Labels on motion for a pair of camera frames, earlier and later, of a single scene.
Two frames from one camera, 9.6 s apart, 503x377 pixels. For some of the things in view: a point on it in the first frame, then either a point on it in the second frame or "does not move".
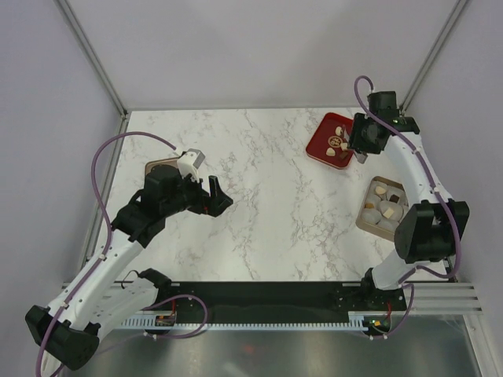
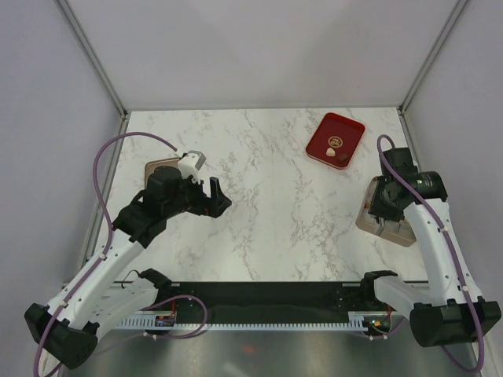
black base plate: (282, 299) does not move
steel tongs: (361, 156) to (380, 225)
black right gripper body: (361, 134) to (381, 205)
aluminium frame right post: (432, 53) does not move
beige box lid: (172, 162) does not move
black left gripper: (213, 205) does not move
